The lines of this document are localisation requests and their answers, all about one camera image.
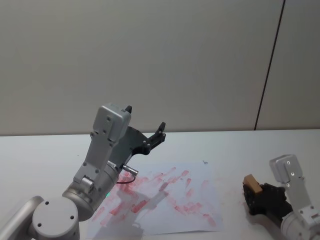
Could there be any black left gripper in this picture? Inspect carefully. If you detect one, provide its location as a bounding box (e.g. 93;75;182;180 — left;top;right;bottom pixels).
113;105;167;166

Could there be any white paper with red marks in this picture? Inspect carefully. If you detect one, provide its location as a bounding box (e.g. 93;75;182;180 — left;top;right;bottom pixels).
86;159;225;237

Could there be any small brown block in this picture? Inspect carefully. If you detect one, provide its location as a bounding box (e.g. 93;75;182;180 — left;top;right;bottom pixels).
243;174;264;195

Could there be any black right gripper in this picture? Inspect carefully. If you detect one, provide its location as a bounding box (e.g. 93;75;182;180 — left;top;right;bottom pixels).
242;182;293;222

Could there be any thin cable with silver plug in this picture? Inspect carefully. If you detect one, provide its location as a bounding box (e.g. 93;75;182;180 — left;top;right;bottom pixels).
117;164;140;185

